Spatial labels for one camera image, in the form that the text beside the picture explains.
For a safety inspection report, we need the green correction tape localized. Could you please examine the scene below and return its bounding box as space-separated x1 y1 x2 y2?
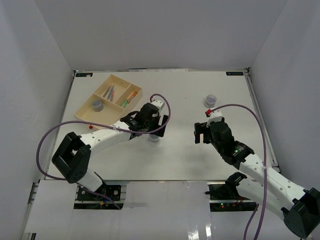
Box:
120 99 128 109

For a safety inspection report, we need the paperclip jar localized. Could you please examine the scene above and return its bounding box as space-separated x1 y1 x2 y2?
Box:
91 99 104 112
148 134 160 143

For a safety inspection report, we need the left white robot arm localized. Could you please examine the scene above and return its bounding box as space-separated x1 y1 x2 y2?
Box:
51 100 169 200

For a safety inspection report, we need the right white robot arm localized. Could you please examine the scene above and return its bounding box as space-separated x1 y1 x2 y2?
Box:
194 121 320 239

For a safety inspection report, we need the beige compartment box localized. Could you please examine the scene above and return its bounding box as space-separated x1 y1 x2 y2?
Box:
74 74 143 126

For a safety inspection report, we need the blue pen in box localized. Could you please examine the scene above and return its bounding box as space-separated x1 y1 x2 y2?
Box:
107 85 114 99

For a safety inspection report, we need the purple pen in box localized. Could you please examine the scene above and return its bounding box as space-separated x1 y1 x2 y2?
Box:
102 86 112 98

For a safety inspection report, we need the right black corner label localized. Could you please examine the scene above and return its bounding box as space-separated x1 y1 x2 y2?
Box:
226 71 244 76

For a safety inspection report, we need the black corner label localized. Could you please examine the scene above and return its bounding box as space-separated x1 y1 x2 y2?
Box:
226 71 244 76
75 72 93 78

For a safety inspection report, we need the left black corner label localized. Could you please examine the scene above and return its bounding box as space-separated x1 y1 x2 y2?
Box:
75 72 93 78

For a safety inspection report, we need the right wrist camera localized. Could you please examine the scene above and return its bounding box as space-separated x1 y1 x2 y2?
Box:
205 108 223 126

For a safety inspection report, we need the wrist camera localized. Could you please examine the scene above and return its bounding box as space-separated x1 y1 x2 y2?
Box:
205 108 223 126
150 99 166 113

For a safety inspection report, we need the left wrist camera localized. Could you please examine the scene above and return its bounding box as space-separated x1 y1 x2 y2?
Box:
150 99 166 113

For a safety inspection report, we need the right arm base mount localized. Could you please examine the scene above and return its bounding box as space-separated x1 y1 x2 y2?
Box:
205 172 257 213

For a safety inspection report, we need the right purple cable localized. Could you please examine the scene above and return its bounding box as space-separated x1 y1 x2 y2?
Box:
211 103 270 240

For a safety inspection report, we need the purple cable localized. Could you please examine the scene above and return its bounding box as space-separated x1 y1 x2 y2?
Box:
211 103 270 240
36 93 172 210

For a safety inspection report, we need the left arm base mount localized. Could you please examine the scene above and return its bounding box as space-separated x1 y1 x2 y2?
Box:
73 184 124 210

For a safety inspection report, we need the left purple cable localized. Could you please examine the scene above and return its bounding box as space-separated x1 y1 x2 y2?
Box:
36 93 172 210

